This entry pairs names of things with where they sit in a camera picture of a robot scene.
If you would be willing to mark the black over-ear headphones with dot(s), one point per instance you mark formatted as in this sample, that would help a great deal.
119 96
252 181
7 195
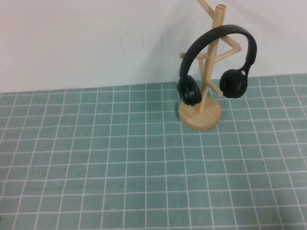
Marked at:
189 93

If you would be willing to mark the wooden branch headphone stand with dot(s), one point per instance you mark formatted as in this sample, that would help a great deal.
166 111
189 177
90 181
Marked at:
200 117

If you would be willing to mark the green white checked tablecloth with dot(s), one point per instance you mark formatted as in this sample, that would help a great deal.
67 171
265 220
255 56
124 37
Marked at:
120 167

